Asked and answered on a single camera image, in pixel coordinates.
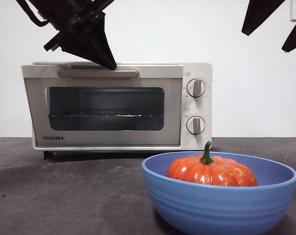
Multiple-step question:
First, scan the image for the orange pumpkin with green stem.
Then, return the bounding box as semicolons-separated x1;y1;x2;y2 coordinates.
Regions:
166;141;258;187

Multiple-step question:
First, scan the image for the blue bowl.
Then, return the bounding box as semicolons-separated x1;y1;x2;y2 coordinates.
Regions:
141;151;296;233

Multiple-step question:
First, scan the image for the white toaster oven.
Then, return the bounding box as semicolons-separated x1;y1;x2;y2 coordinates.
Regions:
22;61;213;160

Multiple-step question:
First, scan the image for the beige oven knob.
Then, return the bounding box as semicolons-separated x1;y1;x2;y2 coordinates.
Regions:
186;116;207;136
186;78;207;98

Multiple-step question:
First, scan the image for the metal wire oven rack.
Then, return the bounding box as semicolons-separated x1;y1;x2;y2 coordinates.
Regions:
49;111;164;118

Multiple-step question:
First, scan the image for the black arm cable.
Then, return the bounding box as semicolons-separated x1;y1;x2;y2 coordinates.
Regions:
15;0;50;27

